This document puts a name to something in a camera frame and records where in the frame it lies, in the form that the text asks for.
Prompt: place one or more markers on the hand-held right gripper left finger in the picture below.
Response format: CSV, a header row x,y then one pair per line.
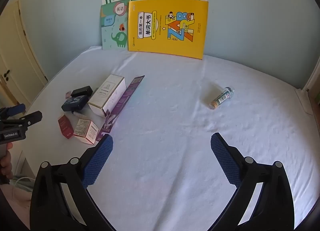
x,y
100,160

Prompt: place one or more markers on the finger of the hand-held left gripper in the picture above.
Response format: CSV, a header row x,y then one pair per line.
x,y
16,109
32,118

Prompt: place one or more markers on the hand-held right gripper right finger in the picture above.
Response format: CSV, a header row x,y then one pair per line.
x,y
223,155

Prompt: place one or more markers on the white carton box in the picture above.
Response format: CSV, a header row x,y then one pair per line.
x,y
106,95

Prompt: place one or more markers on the purple carton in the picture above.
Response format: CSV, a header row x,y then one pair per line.
x,y
125,99

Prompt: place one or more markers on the person's left hand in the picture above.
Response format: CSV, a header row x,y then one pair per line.
x,y
6,164

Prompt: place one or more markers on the small white pink box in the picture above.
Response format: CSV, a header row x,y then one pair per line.
x,y
85,130

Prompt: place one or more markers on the small red box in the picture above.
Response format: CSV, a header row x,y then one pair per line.
x,y
65,125

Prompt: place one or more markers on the small pink wrapper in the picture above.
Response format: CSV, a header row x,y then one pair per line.
x,y
68,94

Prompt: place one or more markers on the black patterned box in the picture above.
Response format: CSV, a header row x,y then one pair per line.
x,y
75,103

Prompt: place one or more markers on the cream door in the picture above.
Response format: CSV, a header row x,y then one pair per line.
x,y
17,53

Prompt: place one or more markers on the small black box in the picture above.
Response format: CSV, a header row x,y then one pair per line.
x,y
82,91

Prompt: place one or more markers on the small clear bottle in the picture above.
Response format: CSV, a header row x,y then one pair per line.
x,y
221,98

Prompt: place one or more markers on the white bed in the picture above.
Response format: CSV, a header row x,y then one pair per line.
x,y
170,120

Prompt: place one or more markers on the person's pink top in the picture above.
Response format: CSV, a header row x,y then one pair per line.
x,y
15,203

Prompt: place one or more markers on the green elephant book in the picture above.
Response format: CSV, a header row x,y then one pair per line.
x,y
115,28

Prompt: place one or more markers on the yellow picture book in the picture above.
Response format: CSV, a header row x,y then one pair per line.
x,y
167,28

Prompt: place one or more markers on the wooden frame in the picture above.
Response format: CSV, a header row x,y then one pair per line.
x,y
308,88

